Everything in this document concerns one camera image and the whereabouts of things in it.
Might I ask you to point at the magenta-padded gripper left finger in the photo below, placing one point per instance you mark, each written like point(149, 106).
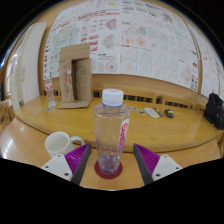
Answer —
point(76, 160)

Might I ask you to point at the narrow wall poster sheet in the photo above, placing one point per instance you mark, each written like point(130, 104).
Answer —
point(211, 66)

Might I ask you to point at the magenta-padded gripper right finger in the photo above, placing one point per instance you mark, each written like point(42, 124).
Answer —
point(148, 160)

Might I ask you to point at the white ceramic mug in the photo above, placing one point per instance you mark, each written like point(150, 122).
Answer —
point(58, 143)

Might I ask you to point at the large wall poster sheet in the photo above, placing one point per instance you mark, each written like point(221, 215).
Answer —
point(133, 40)

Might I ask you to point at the white remote control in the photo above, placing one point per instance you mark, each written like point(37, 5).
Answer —
point(151, 112)

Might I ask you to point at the flat round red coaster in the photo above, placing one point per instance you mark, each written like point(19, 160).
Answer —
point(117, 174)

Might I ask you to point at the black bag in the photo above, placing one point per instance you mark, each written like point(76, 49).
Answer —
point(215, 111)

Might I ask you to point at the clear plastic water bottle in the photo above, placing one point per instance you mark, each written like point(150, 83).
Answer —
point(110, 133)

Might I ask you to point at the brown cardboard box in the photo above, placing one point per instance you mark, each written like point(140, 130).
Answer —
point(75, 76)

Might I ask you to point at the wooden chair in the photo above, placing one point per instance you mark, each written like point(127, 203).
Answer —
point(6, 115)

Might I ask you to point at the small dark device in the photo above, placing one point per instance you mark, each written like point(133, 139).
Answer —
point(169, 113)

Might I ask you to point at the white standing air conditioner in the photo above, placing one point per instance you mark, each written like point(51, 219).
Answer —
point(28, 66)

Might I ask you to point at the small red-labelled clear bottle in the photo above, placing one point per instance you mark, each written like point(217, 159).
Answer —
point(49, 93)

